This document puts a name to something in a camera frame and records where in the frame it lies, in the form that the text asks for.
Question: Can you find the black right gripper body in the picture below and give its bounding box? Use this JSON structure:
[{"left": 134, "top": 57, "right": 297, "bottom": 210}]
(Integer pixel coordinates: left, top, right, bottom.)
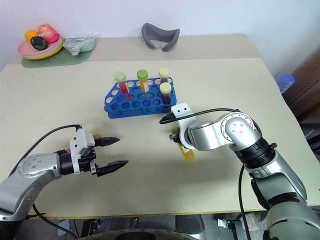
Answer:
[{"left": 168, "top": 133, "right": 181, "bottom": 145}]

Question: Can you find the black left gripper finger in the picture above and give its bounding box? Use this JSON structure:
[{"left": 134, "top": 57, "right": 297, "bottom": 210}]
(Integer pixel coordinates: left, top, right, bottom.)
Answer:
[
  {"left": 96, "top": 159, "right": 129, "bottom": 177},
  {"left": 99, "top": 136, "right": 121, "bottom": 148}
]

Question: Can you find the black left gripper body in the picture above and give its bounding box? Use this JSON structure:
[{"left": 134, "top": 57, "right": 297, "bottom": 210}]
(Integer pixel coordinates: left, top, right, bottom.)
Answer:
[{"left": 78, "top": 136, "right": 104, "bottom": 178}]

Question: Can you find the yellow test tube green cap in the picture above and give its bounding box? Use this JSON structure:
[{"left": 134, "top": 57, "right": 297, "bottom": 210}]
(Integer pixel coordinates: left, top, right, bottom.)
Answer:
[
  {"left": 170, "top": 126, "right": 196, "bottom": 161},
  {"left": 136, "top": 69, "right": 151, "bottom": 93}
]

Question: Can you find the dark test tube cream cap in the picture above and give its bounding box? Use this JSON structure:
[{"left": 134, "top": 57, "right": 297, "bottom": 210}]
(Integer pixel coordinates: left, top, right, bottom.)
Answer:
[
  {"left": 158, "top": 67, "right": 172, "bottom": 85},
  {"left": 159, "top": 82, "right": 173, "bottom": 106}
]

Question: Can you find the blue test tube rack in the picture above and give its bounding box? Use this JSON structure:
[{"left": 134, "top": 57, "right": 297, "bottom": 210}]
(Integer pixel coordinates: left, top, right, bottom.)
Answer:
[{"left": 103, "top": 76, "right": 179, "bottom": 120}]

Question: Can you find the dark rounded shape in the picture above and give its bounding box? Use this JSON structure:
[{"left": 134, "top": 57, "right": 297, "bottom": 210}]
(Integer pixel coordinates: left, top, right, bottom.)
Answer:
[{"left": 92, "top": 226, "right": 201, "bottom": 240}]

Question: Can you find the grey cylinder under table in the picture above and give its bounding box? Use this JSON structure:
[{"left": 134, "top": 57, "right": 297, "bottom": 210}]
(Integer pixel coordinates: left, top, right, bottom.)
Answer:
[{"left": 174, "top": 213, "right": 206, "bottom": 236}]

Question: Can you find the green table mat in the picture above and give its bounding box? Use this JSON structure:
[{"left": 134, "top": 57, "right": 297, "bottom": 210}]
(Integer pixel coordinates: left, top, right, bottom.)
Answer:
[{"left": 21, "top": 48, "right": 92, "bottom": 69}]

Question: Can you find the clear plastic bag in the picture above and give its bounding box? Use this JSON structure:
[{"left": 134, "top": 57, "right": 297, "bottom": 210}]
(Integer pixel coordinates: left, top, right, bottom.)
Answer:
[{"left": 62, "top": 34, "right": 101, "bottom": 56}]

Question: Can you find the stack of coloured plates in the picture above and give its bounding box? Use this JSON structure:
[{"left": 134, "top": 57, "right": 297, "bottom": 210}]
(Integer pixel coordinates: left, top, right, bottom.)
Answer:
[{"left": 21, "top": 37, "right": 65, "bottom": 61}]

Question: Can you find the grey headset face pad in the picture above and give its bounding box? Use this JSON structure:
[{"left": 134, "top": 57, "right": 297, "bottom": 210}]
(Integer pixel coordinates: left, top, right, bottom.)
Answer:
[{"left": 141, "top": 22, "right": 181, "bottom": 53}]

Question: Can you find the dark green round fruit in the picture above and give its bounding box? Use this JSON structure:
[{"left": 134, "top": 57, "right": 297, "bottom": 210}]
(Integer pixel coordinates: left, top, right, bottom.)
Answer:
[{"left": 30, "top": 36, "right": 48, "bottom": 51}]

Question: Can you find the pink plate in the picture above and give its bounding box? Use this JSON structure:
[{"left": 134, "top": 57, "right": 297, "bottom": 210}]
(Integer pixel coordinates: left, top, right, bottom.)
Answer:
[{"left": 18, "top": 34, "right": 63, "bottom": 57}]

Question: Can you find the pink netted fruit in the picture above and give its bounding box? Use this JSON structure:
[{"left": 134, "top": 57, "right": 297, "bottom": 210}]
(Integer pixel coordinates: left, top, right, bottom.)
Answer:
[{"left": 37, "top": 23, "right": 60, "bottom": 44}]

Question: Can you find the blue ribbed plastic object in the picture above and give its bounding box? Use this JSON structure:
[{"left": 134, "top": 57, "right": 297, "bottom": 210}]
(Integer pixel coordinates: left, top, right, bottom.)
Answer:
[{"left": 275, "top": 72, "right": 296, "bottom": 95}]

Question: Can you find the orange fruit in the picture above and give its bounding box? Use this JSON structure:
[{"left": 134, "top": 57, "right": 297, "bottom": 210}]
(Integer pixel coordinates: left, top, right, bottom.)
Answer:
[{"left": 24, "top": 29, "right": 40, "bottom": 42}]

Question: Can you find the brown wooden furniture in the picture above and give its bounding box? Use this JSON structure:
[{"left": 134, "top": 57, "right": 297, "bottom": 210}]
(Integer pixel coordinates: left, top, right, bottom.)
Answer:
[{"left": 284, "top": 48, "right": 320, "bottom": 121}]

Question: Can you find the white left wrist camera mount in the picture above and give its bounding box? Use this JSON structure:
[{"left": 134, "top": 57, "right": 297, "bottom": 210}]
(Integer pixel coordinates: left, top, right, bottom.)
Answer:
[{"left": 69, "top": 127, "right": 97, "bottom": 175}]

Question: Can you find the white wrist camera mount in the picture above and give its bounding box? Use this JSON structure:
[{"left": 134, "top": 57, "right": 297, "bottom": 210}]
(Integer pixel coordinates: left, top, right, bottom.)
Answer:
[
  {"left": 69, "top": 127, "right": 97, "bottom": 175},
  {"left": 170, "top": 102, "right": 199, "bottom": 151}
]

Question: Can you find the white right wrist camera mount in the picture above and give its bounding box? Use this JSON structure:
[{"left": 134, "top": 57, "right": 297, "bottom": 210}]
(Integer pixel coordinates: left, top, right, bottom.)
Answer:
[{"left": 170, "top": 102, "right": 199, "bottom": 151}]

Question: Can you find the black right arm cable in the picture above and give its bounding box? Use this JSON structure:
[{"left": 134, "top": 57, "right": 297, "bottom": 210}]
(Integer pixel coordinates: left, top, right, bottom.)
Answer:
[{"left": 159, "top": 107, "right": 241, "bottom": 125}]

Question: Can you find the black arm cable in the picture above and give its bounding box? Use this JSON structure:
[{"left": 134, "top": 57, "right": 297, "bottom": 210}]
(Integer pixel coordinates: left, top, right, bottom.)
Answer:
[
  {"left": 159, "top": 107, "right": 241, "bottom": 125},
  {"left": 9, "top": 124, "right": 83, "bottom": 176}
]

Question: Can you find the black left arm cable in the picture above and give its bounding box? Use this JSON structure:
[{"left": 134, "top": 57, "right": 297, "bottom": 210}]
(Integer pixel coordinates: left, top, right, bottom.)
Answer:
[{"left": 9, "top": 124, "right": 83, "bottom": 176}]

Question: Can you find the metal table bracket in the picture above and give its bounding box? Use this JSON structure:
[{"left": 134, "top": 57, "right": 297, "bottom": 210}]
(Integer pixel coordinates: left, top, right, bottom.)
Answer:
[{"left": 216, "top": 218, "right": 237, "bottom": 230}]

